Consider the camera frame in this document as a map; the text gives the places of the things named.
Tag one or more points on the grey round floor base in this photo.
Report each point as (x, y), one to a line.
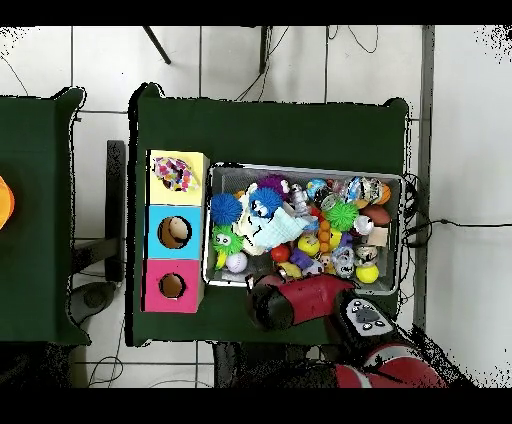
(94, 298)

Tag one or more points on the light blue knitted cloth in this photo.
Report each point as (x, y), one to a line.
(280, 228)

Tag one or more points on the green spiky ball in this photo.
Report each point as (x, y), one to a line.
(341, 214)

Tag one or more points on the black and white soccer ball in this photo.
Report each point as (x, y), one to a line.
(315, 268)

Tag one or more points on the black stand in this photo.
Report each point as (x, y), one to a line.
(116, 180)

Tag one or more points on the silver mesh bin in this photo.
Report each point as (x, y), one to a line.
(232, 176)

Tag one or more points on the wooden box with three holes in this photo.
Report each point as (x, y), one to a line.
(192, 248)

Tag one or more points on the green covered side table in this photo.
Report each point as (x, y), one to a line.
(36, 260)

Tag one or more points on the green spiky toy with eyes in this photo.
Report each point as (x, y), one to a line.
(226, 242)

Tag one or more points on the orange object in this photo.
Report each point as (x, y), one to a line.
(6, 204)

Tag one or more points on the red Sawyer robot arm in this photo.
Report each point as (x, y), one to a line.
(316, 296)

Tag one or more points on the purple spiky toy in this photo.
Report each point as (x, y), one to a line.
(274, 183)

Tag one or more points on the black tripod leg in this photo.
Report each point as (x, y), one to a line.
(158, 46)
(264, 48)

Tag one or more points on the white baseball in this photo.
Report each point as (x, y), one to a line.
(236, 262)

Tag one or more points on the polka dot cloth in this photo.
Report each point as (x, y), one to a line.
(176, 174)

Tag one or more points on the yellow smiley ball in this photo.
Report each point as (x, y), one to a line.
(308, 244)

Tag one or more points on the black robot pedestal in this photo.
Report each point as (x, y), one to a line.
(240, 364)

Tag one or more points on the dark green table cloth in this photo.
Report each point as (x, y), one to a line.
(272, 132)

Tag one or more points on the blue spiky ball with eyes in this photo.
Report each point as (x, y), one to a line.
(264, 202)

